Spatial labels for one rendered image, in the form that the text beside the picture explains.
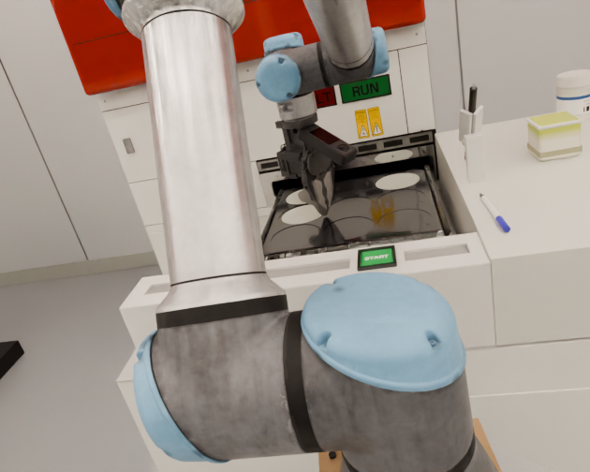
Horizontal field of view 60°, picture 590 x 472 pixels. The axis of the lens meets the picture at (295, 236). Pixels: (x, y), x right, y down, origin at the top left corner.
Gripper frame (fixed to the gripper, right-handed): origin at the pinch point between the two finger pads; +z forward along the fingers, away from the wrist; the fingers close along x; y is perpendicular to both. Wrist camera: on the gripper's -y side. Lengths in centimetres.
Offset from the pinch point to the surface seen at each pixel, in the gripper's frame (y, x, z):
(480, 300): -40.1, 18.2, 1.5
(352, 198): 0.6, -10.1, 1.7
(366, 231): -12.0, 3.7, 1.7
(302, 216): 5.9, 1.3, 1.5
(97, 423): 116, 28, 92
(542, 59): 16, -196, 11
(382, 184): -2.2, -18.6, 1.6
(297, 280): -18.1, 30.4, -4.3
